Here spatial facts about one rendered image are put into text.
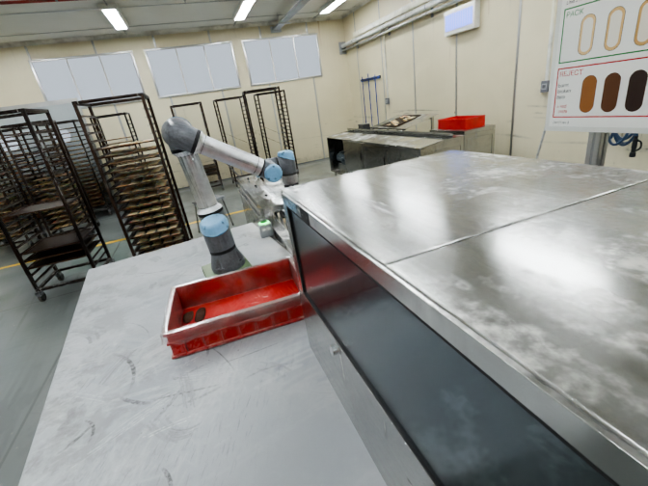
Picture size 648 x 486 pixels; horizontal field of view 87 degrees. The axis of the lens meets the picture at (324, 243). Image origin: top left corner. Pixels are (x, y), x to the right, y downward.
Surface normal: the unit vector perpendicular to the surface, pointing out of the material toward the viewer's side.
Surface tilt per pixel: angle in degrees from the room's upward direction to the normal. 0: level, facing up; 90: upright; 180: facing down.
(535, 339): 0
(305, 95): 90
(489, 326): 0
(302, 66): 90
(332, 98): 90
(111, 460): 0
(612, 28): 90
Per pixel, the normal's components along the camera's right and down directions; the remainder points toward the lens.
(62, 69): 0.36, 0.32
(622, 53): -0.92, 0.26
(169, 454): -0.14, -0.91
